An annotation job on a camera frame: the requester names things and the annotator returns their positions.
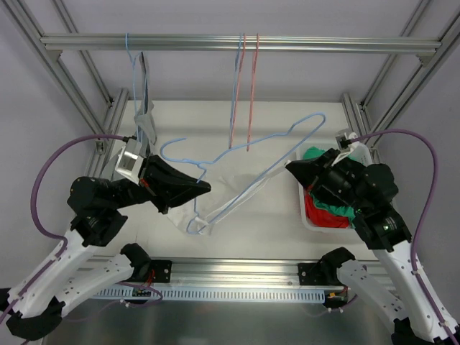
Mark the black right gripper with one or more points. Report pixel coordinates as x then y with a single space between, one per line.
321 176

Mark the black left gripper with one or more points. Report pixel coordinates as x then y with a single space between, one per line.
152 183

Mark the green shirt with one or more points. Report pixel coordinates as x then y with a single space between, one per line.
334 212

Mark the white tank top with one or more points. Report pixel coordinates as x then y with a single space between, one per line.
228 192

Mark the red tank top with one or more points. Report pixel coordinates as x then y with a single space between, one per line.
323 215

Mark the pink wire hanger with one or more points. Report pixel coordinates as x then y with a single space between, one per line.
252 90

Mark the black tank top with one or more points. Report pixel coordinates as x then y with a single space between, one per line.
322 195

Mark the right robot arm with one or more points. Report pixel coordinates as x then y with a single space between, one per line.
414 315

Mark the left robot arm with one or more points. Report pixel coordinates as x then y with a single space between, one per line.
37 306

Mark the grey tank top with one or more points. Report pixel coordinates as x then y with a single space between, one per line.
143 117

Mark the white perforated plastic basket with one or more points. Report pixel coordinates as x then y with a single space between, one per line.
360 154

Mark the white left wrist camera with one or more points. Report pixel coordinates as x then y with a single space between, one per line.
129 162

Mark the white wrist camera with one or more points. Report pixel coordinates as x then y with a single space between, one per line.
347 142
129 162

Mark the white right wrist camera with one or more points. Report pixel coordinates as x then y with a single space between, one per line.
347 142

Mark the aluminium frame right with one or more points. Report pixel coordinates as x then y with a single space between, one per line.
401 79

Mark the black left arm base bracket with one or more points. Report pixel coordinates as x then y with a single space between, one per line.
158 269

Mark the aluminium front table rail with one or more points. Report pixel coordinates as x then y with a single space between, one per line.
236 273

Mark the black right arm base bracket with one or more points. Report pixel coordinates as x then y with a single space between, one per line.
324 271

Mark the white slotted cable duct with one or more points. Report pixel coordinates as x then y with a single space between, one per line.
214 294

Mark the aluminium hanging rail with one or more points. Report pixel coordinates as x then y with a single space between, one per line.
206 42

